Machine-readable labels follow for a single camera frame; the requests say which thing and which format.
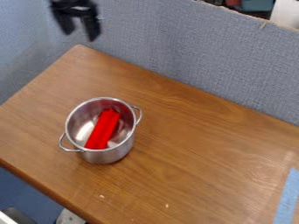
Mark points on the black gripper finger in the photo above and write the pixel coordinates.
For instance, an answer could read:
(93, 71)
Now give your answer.
(90, 24)
(65, 23)

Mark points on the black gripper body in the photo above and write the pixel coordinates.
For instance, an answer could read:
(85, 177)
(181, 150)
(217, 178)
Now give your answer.
(73, 8)

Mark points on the blue fabric partition wall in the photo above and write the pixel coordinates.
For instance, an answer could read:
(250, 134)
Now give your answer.
(232, 55)

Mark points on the blue tape strip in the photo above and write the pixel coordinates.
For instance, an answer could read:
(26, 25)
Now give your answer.
(284, 213)

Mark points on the metal pot with handles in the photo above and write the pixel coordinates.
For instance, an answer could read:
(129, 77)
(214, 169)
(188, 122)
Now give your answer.
(80, 124)

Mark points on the red block object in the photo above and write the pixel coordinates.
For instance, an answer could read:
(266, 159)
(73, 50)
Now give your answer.
(102, 130)

